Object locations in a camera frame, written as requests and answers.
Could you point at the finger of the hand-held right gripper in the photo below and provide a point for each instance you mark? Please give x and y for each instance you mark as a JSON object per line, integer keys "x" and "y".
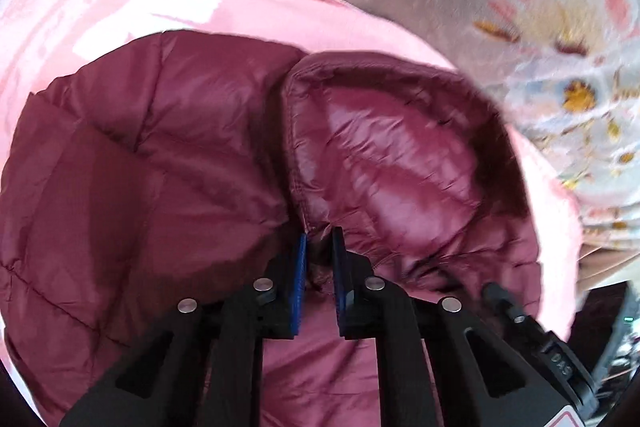
{"x": 505, "y": 304}

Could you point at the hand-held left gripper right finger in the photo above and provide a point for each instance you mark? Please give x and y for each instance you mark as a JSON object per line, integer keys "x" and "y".
{"x": 340, "y": 282}

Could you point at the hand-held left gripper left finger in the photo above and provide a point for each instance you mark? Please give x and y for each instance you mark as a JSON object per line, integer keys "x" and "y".
{"x": 301, "y": 277}

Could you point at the maroon puffer jacket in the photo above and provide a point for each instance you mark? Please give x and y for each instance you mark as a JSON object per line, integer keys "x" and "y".
{"x": 165, "y": 167}

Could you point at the brown cloth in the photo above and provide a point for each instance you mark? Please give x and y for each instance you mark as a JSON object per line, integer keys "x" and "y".
{"x": 607, "y": 264}

